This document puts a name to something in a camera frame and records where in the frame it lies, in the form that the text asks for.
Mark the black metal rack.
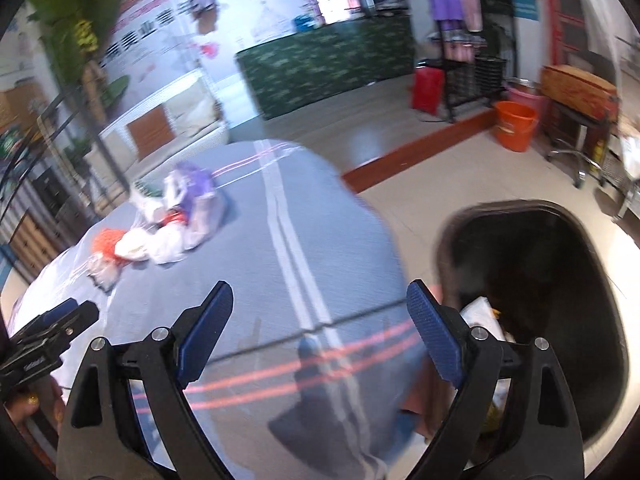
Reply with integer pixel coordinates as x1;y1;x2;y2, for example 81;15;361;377
414;17;518;123

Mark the white cushion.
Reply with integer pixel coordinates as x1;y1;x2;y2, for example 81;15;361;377
177;94;223;128

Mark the brown cushion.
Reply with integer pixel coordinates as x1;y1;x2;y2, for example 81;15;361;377
126;107;176;160

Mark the black swivel stool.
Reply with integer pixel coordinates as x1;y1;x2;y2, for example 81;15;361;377
544;110;608;190

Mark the black metal headboard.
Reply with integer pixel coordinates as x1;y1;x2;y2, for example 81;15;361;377
0;94;128;231

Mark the blue wall sign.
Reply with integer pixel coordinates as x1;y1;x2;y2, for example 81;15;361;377
512;0;540;23

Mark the white plastic bag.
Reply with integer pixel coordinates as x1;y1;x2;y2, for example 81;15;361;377
131;172;211;266

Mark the metal display shelf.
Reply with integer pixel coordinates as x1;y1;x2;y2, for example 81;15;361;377
595;125;640;221

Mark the grey-blue striped blanket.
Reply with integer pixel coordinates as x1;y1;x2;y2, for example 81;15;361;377
0;139;436;480

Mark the yellow banana bunch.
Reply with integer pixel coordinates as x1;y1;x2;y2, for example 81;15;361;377
72;19;100;52

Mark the pink towel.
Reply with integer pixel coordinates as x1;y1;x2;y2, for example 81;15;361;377
456;0;485;33

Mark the orange bucket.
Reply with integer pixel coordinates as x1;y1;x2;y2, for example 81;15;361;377
492;100;540;153

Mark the person's left hand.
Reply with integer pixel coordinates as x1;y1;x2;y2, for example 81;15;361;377
0;377;68;428

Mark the pink basin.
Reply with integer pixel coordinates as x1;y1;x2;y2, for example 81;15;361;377
504;77;551;111

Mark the black trash bin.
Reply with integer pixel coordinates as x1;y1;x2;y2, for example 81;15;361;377
434;199;630;461

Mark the green patterned counter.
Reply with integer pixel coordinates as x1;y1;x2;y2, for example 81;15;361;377
235;14;417;121

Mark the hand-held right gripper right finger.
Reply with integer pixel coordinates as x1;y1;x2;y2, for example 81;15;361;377
406;279;586;480

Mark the crumpled white tissue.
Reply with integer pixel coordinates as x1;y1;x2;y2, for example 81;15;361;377
115;230;153;262

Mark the white wicker swing seat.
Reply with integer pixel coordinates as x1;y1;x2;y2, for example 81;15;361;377
97;69;231;161

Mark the large wall poster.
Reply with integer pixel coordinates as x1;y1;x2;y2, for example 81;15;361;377
97;0;321;91

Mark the banana plant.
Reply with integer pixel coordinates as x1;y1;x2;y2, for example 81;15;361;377
27;0;132;126

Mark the red bag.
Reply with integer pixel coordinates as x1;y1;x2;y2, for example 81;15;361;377
411;66;446;116

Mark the purple plastic packet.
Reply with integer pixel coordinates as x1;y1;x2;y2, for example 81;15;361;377
172;162;228;233

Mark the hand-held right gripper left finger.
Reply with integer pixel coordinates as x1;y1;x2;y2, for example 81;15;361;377
55;280;236;480

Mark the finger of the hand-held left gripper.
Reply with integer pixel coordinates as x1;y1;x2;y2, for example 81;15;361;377
30;301;100;356
10;298;81;343

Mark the red ladder shelf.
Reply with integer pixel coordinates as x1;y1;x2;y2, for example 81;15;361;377
537;0;591;68

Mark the orange-red foam net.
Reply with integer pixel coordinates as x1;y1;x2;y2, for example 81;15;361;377
91;229;126;263

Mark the patterned orange case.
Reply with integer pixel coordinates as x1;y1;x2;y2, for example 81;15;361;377
540;64;620;121

